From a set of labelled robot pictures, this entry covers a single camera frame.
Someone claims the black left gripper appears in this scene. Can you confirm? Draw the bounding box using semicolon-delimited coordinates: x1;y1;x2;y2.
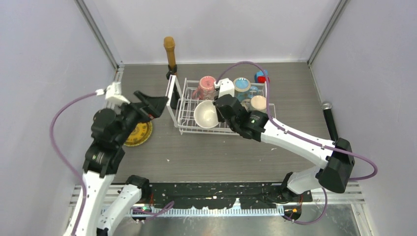
116;90;169;145

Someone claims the white floral bowl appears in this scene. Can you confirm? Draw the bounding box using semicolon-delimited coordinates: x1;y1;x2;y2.
194;100;219;129

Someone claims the pink ceramic mug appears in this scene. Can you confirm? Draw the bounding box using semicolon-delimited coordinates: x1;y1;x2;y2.
191;76;216;100

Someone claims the small yellow patterned plate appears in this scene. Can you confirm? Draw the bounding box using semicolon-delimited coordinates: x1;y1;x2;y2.
124;121;153;147

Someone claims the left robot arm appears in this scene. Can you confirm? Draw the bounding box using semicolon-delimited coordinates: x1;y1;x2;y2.
64;90;169;236

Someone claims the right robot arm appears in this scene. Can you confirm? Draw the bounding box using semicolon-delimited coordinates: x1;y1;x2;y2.
213;94;355;202

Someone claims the blue ceramic mug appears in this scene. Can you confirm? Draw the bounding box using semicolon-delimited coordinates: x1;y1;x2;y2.
233;77;259;102

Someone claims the cream green ceramic mug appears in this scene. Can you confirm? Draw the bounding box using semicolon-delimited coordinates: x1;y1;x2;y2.
241;95;267;113

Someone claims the red blue toy brick stack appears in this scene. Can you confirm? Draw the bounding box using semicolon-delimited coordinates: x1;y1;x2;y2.
254;70;270;84

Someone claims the black microphone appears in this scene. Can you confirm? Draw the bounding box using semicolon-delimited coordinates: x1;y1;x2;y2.
321;102;339;142

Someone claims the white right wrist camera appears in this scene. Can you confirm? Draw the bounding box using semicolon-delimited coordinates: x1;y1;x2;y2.
214;78;235;100

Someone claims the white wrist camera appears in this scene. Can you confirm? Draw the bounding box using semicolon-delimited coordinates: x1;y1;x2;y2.
95;82;131;106
214;78;235;100

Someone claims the white wire dish rack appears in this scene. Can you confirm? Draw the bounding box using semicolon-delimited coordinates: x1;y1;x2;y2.
165;75;276;136

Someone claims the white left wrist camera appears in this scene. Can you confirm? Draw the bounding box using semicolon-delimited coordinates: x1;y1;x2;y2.
95;82;131;106

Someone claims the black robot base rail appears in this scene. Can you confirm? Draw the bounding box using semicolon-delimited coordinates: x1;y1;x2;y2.
133;182;313;214

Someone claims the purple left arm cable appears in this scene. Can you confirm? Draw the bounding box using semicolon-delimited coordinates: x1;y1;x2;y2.
49;91;107;236

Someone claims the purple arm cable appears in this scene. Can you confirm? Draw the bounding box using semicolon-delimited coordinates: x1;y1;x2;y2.
49;91;107;236
215;61;379;182

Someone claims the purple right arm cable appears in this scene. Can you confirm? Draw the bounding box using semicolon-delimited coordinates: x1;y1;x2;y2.
215;61;379;182

